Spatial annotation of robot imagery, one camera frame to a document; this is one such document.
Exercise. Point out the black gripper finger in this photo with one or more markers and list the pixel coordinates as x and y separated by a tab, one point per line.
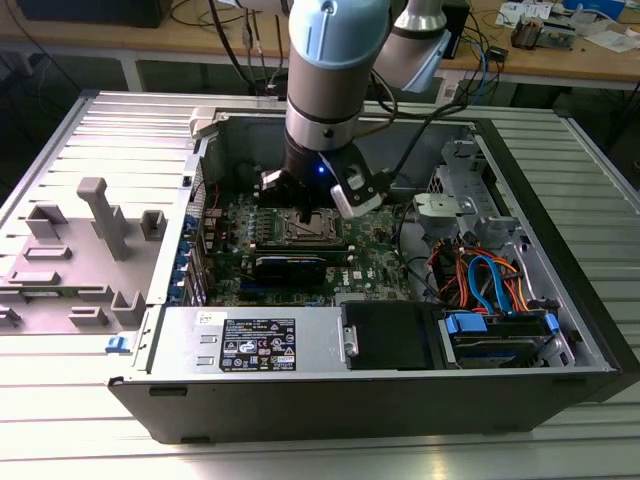
307	207

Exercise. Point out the silver CPU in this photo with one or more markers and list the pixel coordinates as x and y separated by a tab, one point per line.
325	224

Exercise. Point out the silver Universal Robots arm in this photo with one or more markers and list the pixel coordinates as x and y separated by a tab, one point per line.
330	75

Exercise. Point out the black graphics card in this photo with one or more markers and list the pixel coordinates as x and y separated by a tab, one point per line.
290	272

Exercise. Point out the green Dell motherboard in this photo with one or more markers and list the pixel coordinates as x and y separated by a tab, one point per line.
370	250

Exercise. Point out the grey corner fixture block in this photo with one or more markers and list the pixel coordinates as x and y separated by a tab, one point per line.
205	120

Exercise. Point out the blue card retention clip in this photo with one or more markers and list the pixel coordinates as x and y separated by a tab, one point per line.
188	225
184	247
180	270
176	291

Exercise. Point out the silver power supply unit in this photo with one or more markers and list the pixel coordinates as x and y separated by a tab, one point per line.
320	340

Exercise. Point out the black plastic bay shroud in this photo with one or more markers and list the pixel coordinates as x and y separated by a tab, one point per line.
390	335

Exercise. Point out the silver metal drive cage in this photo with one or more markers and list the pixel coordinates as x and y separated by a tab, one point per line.
480	210

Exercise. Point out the hard disk in blue carrier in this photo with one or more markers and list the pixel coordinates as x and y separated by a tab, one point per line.
467	324

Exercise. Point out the black open PC case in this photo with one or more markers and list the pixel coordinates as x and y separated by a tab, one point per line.
350	405

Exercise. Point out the wooden desk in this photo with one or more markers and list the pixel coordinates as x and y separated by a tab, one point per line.
150	40

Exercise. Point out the black upright box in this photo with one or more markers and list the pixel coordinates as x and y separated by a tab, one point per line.
457	30

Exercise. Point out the small black box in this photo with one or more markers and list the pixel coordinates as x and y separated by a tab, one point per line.
498	53

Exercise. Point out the grey plastic parts rack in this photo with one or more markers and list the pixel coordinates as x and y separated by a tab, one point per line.
75	280

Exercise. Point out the copper wound transformer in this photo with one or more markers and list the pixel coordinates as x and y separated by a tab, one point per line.
525	32

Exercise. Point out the printed white booklet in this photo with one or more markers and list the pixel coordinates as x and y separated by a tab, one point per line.
520	12

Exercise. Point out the wide black box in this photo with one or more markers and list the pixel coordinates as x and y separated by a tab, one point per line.
90	12

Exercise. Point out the grey metal device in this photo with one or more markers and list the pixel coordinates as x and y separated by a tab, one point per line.
557	35

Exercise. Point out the white paper sheet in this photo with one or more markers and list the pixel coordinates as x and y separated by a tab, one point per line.
610	40

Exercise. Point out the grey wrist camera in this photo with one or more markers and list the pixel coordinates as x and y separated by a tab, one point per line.
272	179

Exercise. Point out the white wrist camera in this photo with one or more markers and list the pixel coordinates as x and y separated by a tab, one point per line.
357	202

